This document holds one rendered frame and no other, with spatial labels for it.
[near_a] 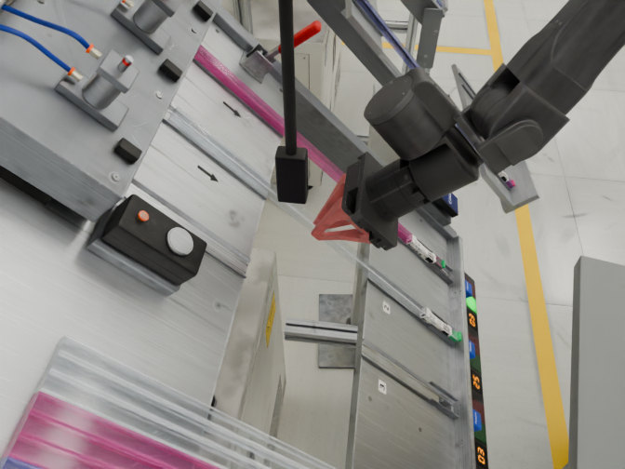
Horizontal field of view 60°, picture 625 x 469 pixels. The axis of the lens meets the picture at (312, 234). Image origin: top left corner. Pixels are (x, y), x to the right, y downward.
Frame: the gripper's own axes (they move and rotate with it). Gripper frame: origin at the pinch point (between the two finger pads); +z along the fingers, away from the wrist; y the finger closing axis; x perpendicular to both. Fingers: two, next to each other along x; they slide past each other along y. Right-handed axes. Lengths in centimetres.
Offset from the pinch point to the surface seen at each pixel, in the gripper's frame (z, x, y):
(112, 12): -4.6, -31.6, 1.4
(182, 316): 1.3, -12.9, 19.4
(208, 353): 1.2, -9.4, 21.2
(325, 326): 42, 44, -25
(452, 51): 32, 94, -205
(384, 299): 0.5, 13.6, 1.9
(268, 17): 41, 3, -109
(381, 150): 8.3, 19.8, -40.1
